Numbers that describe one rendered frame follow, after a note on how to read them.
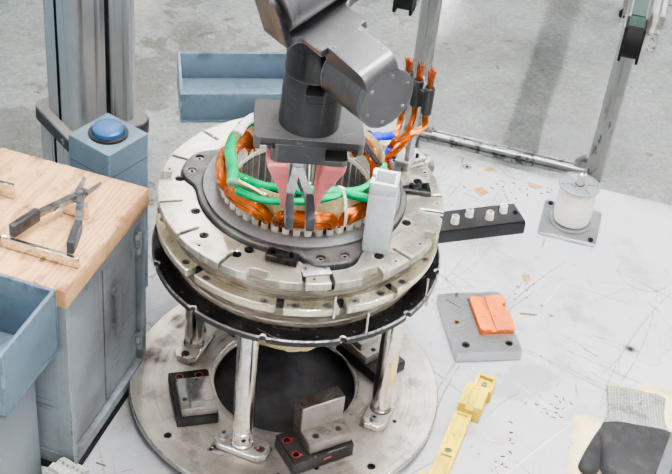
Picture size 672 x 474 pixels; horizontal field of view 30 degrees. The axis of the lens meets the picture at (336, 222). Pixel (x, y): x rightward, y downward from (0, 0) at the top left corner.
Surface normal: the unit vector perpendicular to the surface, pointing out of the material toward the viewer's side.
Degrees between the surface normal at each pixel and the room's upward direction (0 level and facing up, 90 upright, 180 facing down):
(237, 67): 90
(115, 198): 0
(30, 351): 90
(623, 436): 14
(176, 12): 0
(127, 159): 90
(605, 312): 0
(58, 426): 90
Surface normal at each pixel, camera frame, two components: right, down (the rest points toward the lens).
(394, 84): 0.60, 0.55
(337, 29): -0.18, -0.62
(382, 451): 0.09, -0.79
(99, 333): 0.95, 0.26
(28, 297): -0.31, 0.55
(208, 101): 0.14, 0.61
